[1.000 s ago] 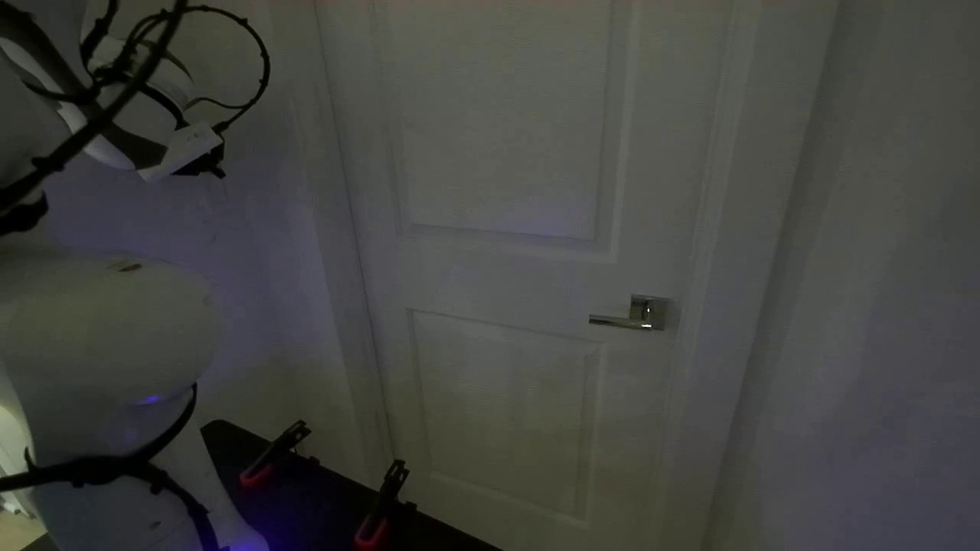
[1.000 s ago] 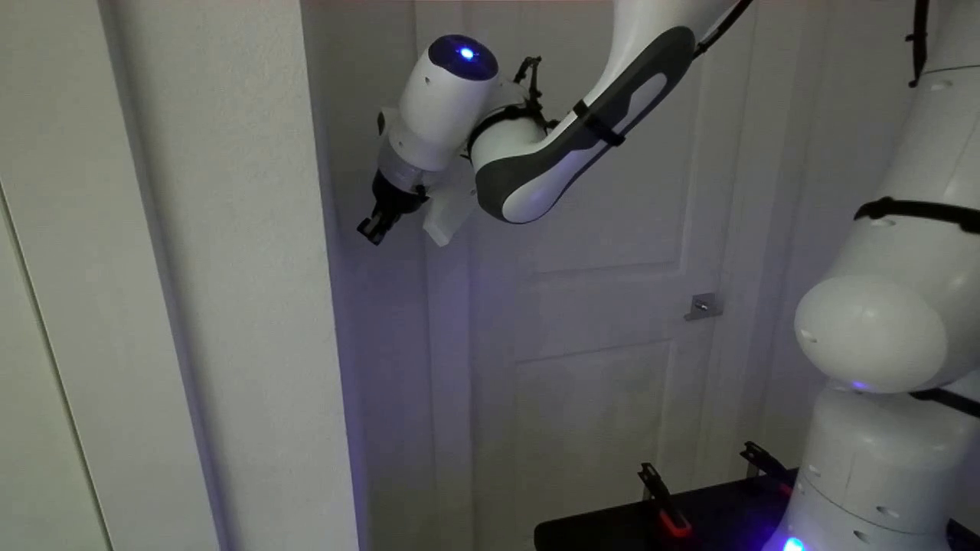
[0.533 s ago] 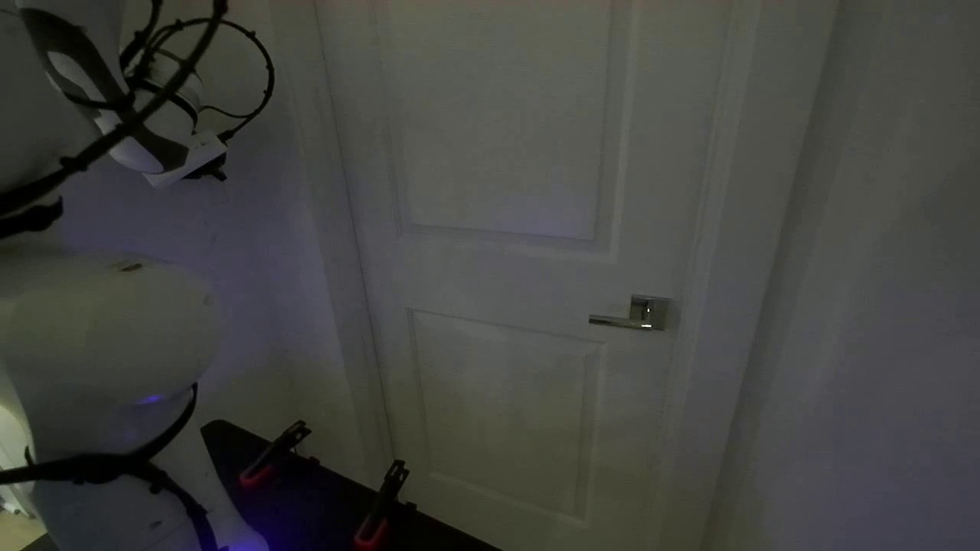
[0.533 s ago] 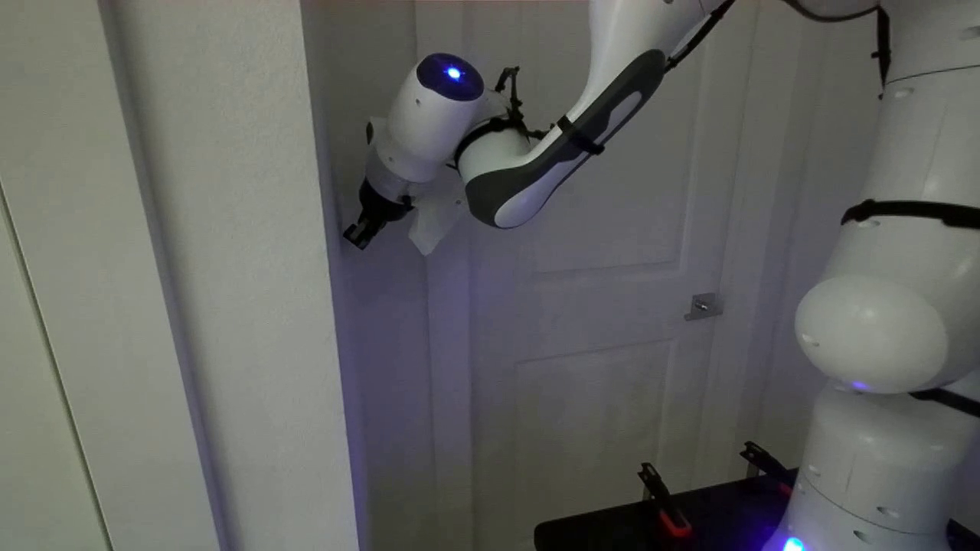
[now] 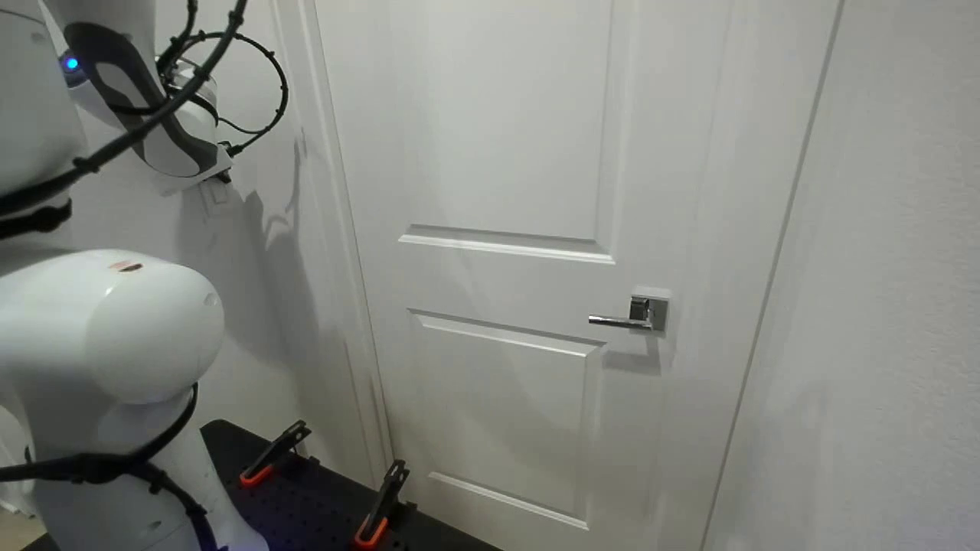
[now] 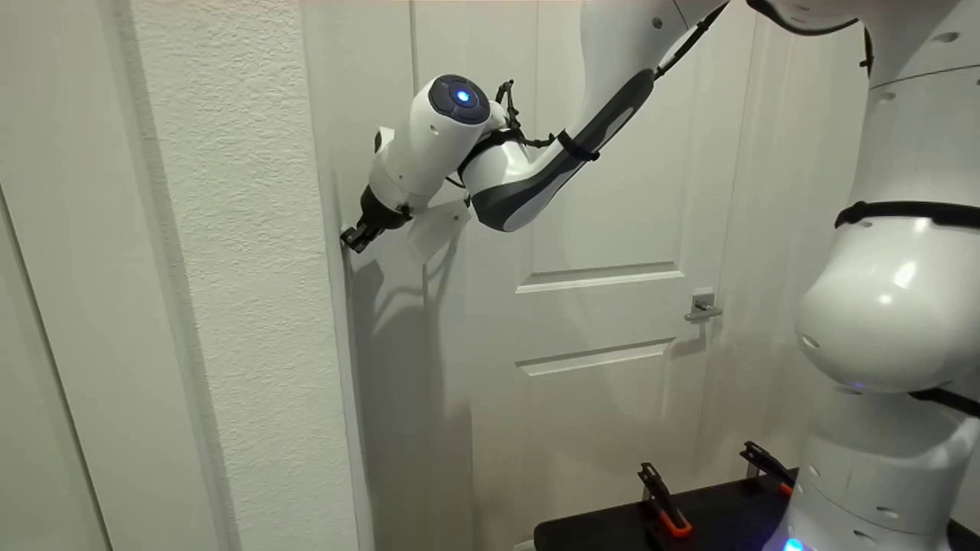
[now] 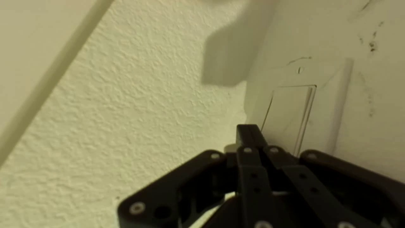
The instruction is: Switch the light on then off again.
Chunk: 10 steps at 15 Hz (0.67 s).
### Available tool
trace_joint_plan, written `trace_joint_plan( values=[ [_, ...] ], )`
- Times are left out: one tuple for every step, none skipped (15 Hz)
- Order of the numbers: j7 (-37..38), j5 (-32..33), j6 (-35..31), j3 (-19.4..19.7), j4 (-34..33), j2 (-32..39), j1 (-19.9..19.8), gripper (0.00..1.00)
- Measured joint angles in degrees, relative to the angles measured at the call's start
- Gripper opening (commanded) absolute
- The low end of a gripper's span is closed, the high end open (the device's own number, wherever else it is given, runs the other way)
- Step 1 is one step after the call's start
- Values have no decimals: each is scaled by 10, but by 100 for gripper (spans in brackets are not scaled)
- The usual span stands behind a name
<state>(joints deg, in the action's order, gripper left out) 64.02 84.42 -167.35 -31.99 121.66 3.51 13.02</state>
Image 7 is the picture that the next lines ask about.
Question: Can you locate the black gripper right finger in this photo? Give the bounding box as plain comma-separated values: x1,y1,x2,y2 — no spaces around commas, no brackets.
265,145,405,228

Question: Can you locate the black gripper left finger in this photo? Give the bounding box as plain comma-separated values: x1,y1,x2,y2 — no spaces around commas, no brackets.
117,123,279,228

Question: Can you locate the white rocker light switch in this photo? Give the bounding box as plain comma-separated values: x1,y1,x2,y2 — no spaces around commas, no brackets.
246,58,356,159

